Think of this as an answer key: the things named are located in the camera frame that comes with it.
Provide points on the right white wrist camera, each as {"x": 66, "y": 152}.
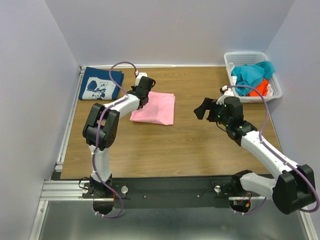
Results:
{"x": 225, "y": 93}

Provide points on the orange t-shirt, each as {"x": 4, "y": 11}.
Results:
{"x": 262, "y": 88}

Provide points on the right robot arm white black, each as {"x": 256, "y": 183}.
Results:
{"x": 292, "y": 186}

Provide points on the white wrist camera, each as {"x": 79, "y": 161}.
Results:
{"x": 138, "y": 76}
{"x": 225, "y": 93}

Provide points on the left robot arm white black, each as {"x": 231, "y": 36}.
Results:
{"x": 100, "y": 131}

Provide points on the pink t-shirt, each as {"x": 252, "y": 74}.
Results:
{"x": 159, "y": 110}

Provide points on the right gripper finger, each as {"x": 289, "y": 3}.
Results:
{"x": 200, "y": 112}
{"x": 208, "y": 104}

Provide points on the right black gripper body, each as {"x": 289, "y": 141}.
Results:
{"x": 211, "y": 112}

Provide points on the aluminium frame rail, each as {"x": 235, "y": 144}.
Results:
{"x": 58, "y": 190}

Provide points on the teal t-shirt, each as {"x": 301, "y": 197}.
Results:
{"x": 253, "y": 74}

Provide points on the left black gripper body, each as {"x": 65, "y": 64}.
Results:
{"x": 144, "y": 100}

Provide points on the folded blue printed t-shirt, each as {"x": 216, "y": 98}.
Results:
{"x": 97, "y": 85}

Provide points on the white garment in basket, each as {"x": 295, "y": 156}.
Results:
{"x": 229, "y": 69}

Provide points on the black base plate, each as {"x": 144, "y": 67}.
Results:
{"x": 120, "y": 194}

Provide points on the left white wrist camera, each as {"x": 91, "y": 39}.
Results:
{"x": 138, "y": 76}

